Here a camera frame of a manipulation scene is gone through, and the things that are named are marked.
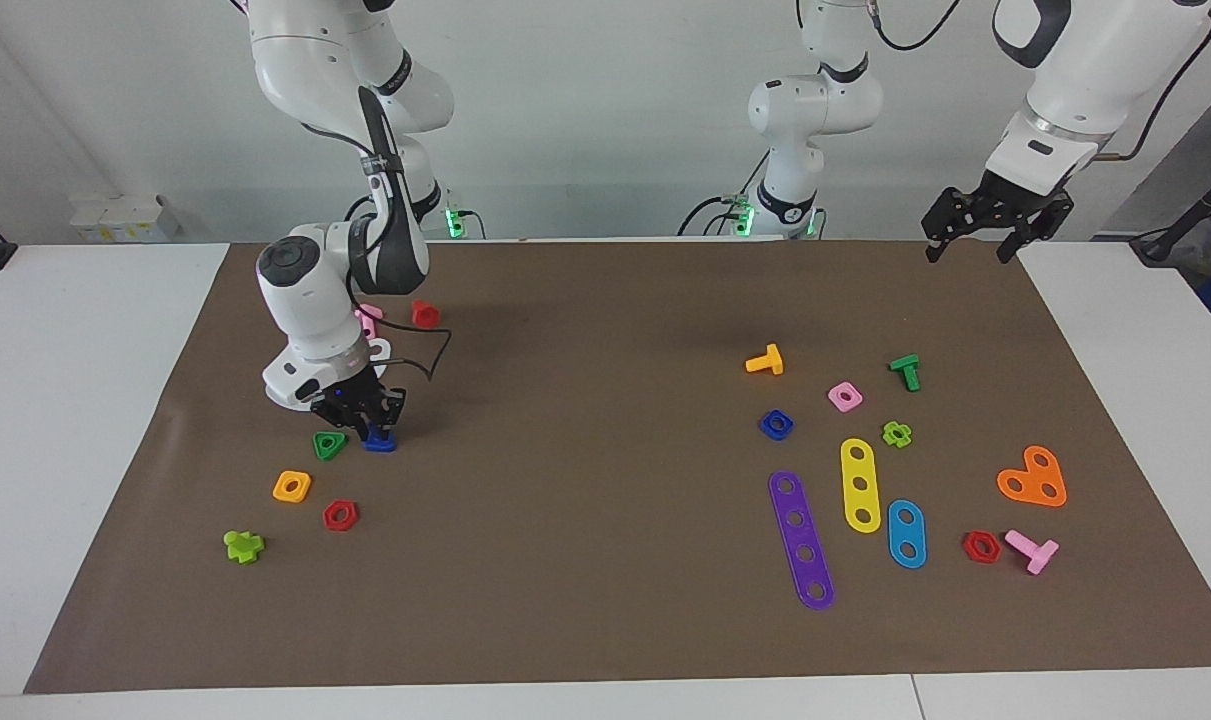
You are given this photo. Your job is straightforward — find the black stand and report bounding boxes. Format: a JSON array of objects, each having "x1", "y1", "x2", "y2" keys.
[{"x1": 1130, "y1": 160, "x2": 1211, "y2": 266}]

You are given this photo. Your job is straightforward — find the yellow three-hole plate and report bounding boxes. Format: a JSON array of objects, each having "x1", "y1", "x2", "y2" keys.
[{"x1": 840, "y1": 438, "x2": 883, "y2": 535}]

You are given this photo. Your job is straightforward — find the orange heart plate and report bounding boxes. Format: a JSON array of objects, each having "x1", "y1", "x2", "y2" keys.
[{"x1": 996, "y1": 445, "x2": 1068, "y2": 509}]

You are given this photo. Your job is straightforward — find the brown table mat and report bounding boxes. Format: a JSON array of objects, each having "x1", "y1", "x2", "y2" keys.
[{"x1": 23, "y1": 238, "x2": 1211, "y2": 696}]

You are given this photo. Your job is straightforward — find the blue two-hole plate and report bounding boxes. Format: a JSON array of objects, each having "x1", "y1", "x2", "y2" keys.
[{"x1": 887, "y1": 499, "x2": 928, "y2": 570}]

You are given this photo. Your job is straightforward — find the white boxes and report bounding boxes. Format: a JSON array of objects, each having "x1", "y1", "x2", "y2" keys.
[{"x1": 70, "y1": 195, "x2": 181, "y2": 242}]

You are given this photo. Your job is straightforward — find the purple four-hole plate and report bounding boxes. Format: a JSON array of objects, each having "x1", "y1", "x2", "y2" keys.
[{"x1": 768, "y1": 470, "x2": 836, "y2": 611}]

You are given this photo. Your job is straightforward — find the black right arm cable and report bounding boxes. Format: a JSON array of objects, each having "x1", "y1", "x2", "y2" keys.
[{"x1": 350, "y1": 150, "x2": 454, "y2": 386}]

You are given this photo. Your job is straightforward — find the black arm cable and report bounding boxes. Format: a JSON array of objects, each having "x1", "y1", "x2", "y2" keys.
[
  {"x1": 350, "y1": 150, "x2": 454, "y2": 386},
  {"x1": 870, "y1": 0, "x2": 1211, "y2": 166}
]

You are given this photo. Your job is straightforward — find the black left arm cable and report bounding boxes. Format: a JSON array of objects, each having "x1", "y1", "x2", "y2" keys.
[{"x1": 870, "y1": 0, "x2": 1211, "y2": 166}]

